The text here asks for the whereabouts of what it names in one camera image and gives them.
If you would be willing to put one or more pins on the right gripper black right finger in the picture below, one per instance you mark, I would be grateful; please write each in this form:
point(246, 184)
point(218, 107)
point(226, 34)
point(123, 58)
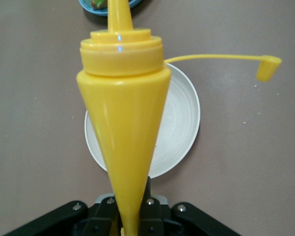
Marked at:
point(152, 216)

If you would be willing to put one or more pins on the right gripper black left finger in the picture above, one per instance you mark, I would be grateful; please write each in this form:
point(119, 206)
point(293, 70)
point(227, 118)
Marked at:
point(105, 214)

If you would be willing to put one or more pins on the yellow squeeze bottle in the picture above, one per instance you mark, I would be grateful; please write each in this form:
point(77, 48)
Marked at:
point(123, 110)

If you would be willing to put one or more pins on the brown bread slice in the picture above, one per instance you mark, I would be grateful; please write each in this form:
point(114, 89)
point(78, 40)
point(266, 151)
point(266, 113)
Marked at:
point(96, 4)

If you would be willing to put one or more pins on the cream round plate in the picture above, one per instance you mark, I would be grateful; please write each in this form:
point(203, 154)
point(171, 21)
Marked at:
point(177, 127)

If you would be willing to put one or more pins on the blue round plate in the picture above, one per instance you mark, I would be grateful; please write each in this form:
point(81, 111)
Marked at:
point(88, 8)

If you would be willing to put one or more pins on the brown table cover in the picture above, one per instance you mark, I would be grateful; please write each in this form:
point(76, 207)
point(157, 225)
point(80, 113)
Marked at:
point(236, 159)

